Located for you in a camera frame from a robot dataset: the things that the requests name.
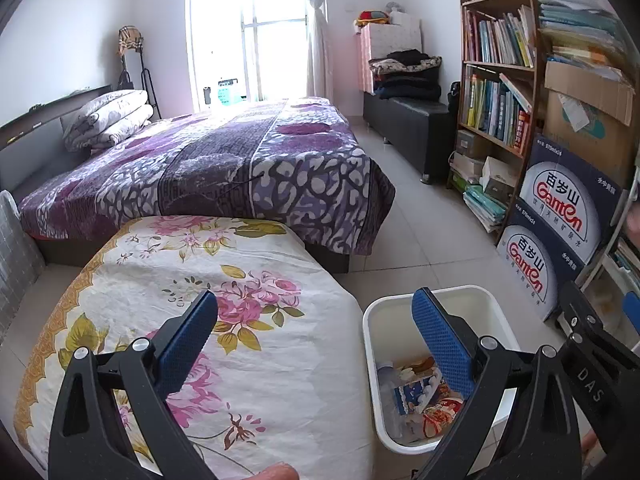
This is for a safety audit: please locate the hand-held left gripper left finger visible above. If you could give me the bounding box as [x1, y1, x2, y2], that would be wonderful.
[47, 289, 219, 480]

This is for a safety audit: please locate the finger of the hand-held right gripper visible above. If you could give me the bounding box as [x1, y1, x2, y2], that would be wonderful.
[557, 281, 640, 375]
[621, 291, 640, 337]

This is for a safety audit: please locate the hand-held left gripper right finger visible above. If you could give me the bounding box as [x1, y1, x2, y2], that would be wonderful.
[411, 287, 583, 480]

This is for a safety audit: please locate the blue snack packet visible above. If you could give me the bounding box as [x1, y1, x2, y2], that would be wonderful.
[393, 375, 448, 417]

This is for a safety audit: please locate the white plastic bin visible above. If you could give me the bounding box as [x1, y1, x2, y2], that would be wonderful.
[362, 285, 523, 456]

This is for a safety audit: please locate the red printed snack packet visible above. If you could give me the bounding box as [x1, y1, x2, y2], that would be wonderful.
[421, 396, 466, 442]

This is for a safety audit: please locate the clear plastic bottle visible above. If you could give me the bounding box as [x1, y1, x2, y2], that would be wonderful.
[376, 364, 403, 441]

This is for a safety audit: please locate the person's left hand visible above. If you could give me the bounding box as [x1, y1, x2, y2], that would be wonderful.
[252, 462, 301, 480]

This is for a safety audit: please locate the white shelf rack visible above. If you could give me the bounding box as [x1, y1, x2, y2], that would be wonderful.
[575, 160, 640, 356]

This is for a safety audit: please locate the navy printed carton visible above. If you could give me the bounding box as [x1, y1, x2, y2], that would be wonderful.
[494, 199, 603, 322]
[519, 132, 627, 263]

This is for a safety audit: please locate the floral tablecloth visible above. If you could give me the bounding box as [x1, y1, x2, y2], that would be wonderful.
[12, 215, 373, 480]

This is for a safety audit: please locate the stack of teal books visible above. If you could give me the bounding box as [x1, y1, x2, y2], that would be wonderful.
[462, 184, 509, 234]

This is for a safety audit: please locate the grey checkered cloth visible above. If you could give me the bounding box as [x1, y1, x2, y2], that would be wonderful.
[0, 189, 47, 332]

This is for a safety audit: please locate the purple patterned bed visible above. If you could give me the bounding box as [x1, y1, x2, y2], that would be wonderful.
[17, 96, 397, 257]

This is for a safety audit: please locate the brown cardboard box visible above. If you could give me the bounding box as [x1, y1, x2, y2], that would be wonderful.
[541, 60, 637, 190]

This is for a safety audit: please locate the row of thick books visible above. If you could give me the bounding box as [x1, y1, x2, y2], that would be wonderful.
[459, 72, 534, 157]

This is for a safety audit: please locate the black bench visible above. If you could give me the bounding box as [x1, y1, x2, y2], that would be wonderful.
[362, 91, 459, 184]

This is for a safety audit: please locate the wooden bookshelf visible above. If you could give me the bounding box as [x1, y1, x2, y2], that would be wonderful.
[446, 0, 553, 250]

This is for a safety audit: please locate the patterned pillow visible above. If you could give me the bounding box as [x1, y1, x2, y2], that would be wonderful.
[75, 89, 149, 127]
[61, 104, 154, 152]

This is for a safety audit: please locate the pile of folded clothes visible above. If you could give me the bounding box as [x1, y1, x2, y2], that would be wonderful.
[368, 49, 444, 103]

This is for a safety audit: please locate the bed with purple blanket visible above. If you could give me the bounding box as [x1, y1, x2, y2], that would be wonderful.
[0, 85, 351, 275]

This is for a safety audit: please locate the row of thin books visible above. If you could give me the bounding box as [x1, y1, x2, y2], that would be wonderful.
[462, 4, 538, 69]

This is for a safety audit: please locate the stack of papers and folders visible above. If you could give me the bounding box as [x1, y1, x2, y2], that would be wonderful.
[536, 0, 632, 87]

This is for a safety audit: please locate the pink fabric cabinet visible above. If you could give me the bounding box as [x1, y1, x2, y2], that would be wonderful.
[355, 25, 377, 95]

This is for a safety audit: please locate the coat stand with plaid hat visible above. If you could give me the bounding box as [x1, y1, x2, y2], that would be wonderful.
[116, 25, 163, 122]

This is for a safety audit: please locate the white foam box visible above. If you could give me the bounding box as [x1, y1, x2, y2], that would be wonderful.
[367, 11, 424, 62]

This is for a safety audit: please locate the window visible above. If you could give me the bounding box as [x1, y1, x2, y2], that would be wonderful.
[184, 0, 321, 112]

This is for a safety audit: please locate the colourful plush toy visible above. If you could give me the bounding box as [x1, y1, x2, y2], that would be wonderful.
[353, 7, 394, 29]

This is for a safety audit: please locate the white curtain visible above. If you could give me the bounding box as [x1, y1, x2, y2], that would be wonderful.
[299, 0, 335, 105]

